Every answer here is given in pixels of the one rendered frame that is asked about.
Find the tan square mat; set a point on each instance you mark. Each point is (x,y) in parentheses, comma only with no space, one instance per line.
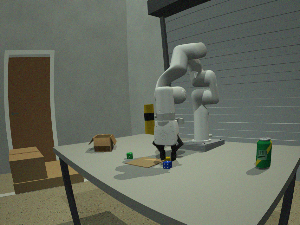
(145,162)

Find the blue die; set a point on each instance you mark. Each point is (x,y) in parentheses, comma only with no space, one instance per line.
(167,164)

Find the brown cardboard box with flaps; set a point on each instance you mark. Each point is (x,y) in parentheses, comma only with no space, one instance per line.
(105,142)

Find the green die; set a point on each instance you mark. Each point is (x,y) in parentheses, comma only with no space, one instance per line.
(129,155)

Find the green drink can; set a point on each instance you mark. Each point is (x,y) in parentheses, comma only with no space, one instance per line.
(263,157)

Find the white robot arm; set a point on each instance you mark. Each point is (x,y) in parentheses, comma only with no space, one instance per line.
(187,55)

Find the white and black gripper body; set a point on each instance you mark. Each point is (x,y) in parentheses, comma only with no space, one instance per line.
(165,132)

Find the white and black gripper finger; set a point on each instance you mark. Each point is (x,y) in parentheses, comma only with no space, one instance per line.
(175,148)
(161,150)

